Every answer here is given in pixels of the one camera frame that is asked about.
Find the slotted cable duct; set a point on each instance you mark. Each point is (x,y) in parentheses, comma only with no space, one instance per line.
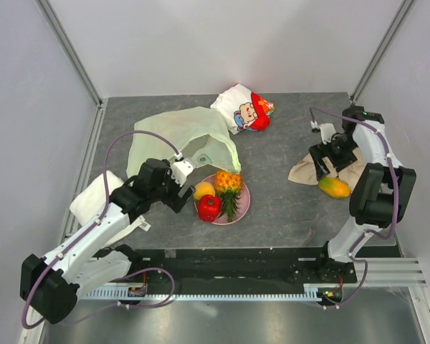
(124,293)

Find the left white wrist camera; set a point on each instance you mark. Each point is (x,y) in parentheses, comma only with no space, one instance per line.
(181,168)

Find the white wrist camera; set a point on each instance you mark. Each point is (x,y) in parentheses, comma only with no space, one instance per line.
(181,168)
(327,131)

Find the pink plate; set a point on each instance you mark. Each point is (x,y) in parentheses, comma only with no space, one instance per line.
(244,203)

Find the white red cartoon bag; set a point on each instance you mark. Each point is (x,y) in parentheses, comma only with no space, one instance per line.
(243,109)

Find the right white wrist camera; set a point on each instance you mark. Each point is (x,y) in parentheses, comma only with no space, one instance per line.
(327,131)

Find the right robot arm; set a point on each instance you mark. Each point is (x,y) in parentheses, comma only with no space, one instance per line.
(380,197)

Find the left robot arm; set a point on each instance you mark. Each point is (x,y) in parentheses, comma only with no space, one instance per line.
(53,284)

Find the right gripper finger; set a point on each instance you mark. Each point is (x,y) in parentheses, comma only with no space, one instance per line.
(321,169)
(317,154)

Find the fake red bell pepper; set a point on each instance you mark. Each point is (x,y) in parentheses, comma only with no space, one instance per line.
(209,208)

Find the fake pineapple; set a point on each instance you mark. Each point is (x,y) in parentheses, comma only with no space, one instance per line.
(228,187)

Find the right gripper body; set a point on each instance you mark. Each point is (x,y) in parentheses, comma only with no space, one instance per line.
(340,150)

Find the green avocado print plastic bag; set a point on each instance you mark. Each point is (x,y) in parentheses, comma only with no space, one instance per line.
(199,133)

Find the fake yellow pear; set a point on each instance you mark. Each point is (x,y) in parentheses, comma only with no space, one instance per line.
(203,189)

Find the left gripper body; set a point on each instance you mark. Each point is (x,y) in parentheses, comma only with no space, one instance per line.
(168,193)

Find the beige crumpled cloth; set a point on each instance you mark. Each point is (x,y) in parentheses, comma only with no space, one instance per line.
(304,172)

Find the fake mango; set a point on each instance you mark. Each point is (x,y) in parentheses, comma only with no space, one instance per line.
(334,187)

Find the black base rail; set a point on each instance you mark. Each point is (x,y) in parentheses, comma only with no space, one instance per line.
(300,265)

